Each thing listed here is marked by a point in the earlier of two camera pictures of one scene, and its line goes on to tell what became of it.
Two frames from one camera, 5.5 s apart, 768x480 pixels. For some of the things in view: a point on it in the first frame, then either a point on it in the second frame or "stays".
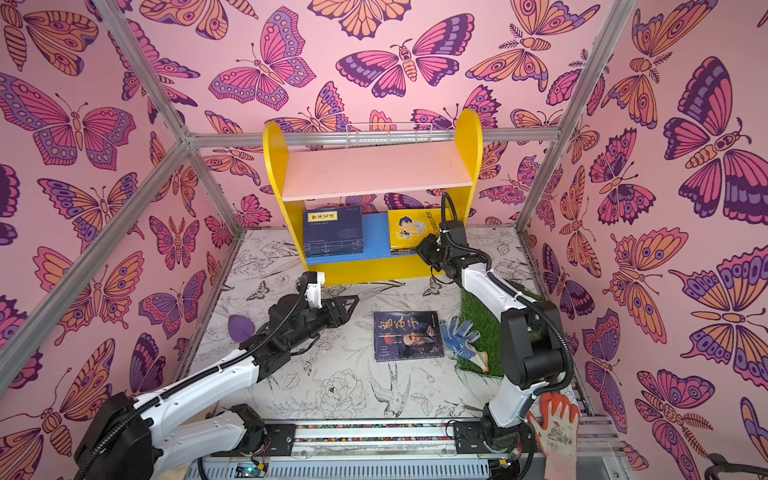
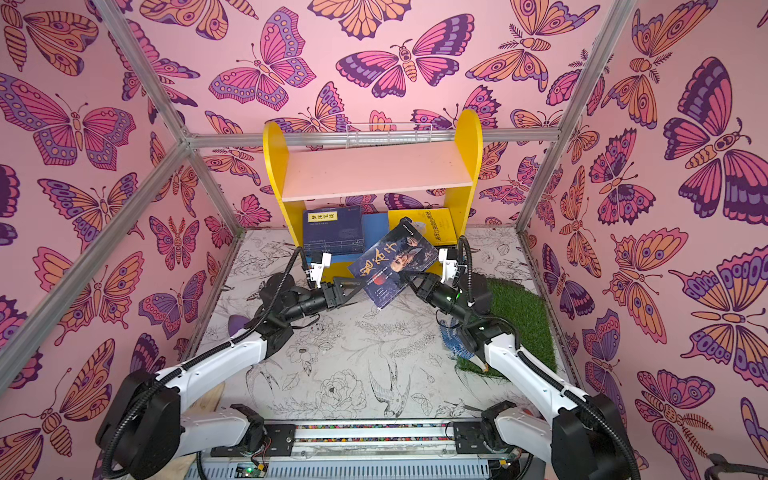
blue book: (333, 230) stays
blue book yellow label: (316, 245) stays
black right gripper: (432, 251) -> (421, 284)
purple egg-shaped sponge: (240, 327) stays
